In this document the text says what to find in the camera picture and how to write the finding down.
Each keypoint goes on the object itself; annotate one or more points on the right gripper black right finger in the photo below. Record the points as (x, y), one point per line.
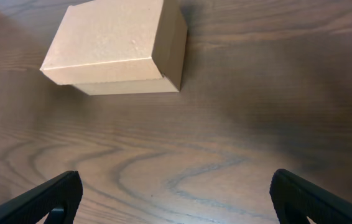
(297, 200)

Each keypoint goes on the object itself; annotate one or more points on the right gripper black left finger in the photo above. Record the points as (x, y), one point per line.
(56, 200)

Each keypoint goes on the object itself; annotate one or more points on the brown cardboard box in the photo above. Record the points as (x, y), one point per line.
(119, 47)

